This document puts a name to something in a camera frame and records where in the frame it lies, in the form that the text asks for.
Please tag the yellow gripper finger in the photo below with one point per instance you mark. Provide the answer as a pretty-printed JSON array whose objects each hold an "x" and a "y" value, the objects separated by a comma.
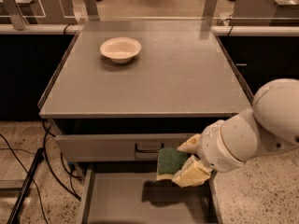
[
  {"x": 191, "y": 145},
  {"x": 192, "y": 174}
]

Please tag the white horizontal rail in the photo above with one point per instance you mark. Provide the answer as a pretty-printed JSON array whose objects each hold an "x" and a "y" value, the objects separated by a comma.
[{"x": 60, "y": 29}]

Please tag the black drawer handle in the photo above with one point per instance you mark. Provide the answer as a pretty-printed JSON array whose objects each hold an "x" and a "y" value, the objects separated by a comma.
[{"x": 148, "y": 148}]

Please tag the left metal post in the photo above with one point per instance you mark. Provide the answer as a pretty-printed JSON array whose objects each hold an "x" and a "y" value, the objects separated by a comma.
[{"x": 16, "y": 18}]

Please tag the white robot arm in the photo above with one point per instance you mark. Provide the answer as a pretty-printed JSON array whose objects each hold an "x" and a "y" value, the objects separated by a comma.
[{"x": 269, "y": 127}]

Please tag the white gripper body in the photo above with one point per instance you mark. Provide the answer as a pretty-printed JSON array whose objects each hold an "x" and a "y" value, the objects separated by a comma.
[{"x": 212, "y": 146}]

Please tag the black floor bar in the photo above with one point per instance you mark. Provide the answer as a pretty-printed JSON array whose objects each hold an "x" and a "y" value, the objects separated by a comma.
[{"x": 25, "y": 185}]

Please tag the right metal post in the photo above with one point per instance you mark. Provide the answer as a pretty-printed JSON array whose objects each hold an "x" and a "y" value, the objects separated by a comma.
[{"x": 209, "y": 10}]

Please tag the green and yellow sponge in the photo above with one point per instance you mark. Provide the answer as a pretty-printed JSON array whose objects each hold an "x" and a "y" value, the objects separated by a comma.
[{"x": 170, "y": 161}]

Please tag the centre-left metal post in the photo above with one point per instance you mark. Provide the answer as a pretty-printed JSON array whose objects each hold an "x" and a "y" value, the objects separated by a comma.
[{"x": 92, "y": 11}]

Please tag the open grey middle drawer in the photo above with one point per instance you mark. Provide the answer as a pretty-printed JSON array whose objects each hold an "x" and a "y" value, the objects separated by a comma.
[{"x": 129, "y": 193}]

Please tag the grey metal drawer cabinet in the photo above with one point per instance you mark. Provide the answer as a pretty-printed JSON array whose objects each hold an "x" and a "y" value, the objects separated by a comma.
[{"x": 181, "y": 72}]

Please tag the white paper bowl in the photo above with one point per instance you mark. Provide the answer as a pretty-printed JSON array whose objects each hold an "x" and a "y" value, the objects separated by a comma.
[{"x": 120, "y": 49}]

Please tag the grey top drawer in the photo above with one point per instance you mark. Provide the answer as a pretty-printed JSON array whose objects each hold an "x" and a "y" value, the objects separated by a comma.
[{"x": 91, "y": 140}]

